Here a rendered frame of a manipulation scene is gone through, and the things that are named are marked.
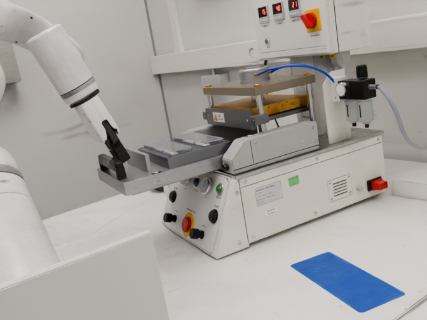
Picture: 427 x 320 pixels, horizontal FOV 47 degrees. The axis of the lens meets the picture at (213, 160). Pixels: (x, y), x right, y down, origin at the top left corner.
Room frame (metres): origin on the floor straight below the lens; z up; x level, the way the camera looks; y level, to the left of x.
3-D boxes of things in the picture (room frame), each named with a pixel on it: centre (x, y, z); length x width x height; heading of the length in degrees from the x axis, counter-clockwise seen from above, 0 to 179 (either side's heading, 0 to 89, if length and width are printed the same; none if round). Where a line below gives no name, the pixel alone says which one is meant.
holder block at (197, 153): (1.19, 0.07, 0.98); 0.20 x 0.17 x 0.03; 26
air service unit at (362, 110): (1.15, -0.36, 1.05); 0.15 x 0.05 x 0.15; 26
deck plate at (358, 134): (1.31, -0.17, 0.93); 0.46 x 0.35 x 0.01; 116
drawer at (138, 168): (1.17, 0.11, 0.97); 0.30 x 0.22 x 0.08; 116
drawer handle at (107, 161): (1.11, 0.24, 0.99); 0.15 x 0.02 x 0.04; 26
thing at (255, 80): (1.29, -0.18, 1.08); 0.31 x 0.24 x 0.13; 26
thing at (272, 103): (1.29, -0.15, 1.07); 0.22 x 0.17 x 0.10; 26
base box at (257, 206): (1.28, -0.14, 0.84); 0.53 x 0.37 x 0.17; 116
